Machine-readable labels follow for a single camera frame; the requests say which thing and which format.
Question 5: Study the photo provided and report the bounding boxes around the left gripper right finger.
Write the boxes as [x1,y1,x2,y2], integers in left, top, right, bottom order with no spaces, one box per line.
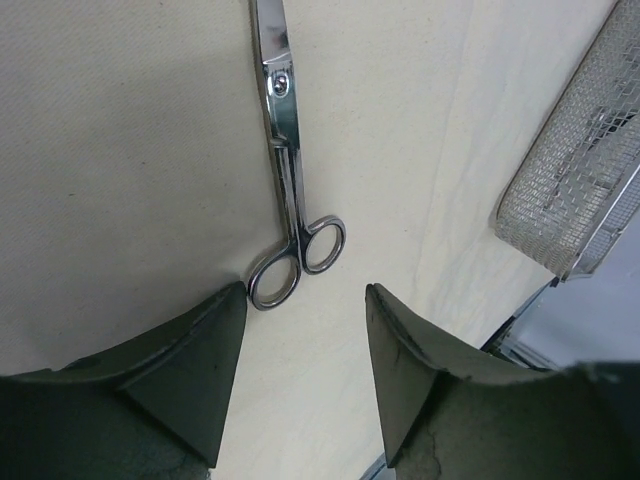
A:
[365,284,639,479]

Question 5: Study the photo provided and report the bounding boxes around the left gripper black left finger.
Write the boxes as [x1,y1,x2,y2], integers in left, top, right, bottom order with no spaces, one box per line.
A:
[1,282,247,479]

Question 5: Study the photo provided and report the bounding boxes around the steel scissors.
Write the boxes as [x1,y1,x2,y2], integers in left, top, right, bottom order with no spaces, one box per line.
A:
[247,1,347,311]

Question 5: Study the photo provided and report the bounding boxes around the beige surgical wrap cloth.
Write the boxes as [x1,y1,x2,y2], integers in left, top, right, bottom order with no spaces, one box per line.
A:
[1,1,612,479]

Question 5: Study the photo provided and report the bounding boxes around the wire mesh instrument tray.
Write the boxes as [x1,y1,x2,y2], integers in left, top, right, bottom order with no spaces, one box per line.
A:
[494,1,639,281]

